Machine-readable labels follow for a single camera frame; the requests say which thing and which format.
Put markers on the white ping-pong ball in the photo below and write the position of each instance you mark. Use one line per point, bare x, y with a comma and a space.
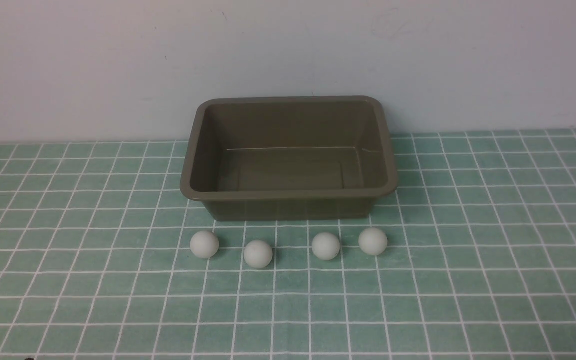
204, 244
373, 241
258, 254
325, 246

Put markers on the olive green plastic bin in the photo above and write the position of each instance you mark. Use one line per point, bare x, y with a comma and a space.
289, 158

